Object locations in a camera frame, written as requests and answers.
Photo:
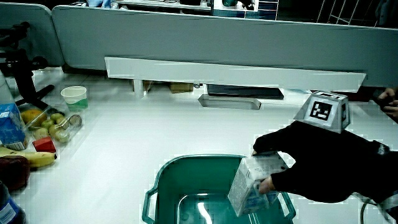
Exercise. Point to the orange round fruit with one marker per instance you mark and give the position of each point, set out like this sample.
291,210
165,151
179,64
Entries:
31,115

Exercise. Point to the white background shelving unit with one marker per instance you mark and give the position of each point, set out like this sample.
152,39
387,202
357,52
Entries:
236,14

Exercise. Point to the black flat laptop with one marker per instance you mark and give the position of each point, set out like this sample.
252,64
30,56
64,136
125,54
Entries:
245,91

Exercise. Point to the yellow banana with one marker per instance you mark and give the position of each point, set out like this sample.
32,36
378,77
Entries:
38,158

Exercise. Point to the red cube block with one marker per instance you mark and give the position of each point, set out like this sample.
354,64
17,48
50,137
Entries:
44,145

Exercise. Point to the white milk carton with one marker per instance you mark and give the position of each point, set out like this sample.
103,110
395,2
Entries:
245,186

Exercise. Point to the brown cardboard box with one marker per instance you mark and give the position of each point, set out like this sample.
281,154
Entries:
181,87

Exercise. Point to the blue labelled bottle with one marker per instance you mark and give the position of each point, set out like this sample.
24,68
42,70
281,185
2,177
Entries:
9,213

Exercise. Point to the black camera tripod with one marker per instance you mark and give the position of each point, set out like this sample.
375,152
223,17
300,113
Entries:
23,81

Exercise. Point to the dark red round object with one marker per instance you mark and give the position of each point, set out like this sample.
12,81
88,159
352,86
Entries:
14,172

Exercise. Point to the brown kiwi fruit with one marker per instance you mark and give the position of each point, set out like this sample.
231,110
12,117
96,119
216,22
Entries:
75,119

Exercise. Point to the person's right hand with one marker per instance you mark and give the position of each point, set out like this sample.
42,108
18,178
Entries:
323,161

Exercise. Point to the blue drink carton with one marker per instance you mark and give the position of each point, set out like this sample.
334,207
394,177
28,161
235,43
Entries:
11,129

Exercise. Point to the green plastic basin plate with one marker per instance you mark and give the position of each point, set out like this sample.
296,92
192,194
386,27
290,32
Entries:
192,177

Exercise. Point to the white desk shelf riser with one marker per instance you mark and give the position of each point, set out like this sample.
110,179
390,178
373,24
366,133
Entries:
217,73

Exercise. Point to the pile of green fruits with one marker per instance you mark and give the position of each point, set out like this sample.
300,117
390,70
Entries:
54,129

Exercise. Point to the small grey partition panel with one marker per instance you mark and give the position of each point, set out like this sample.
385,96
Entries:
34,34

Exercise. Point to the clear plastic fruit box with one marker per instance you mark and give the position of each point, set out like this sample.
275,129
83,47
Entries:
67,124

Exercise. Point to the white and green paper cup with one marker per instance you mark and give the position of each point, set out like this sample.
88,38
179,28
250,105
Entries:
74,94

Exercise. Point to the dark red flat object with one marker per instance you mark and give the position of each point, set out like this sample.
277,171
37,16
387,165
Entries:
360,95

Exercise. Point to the large grey partition panel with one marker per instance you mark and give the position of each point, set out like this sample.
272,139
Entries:
217,37

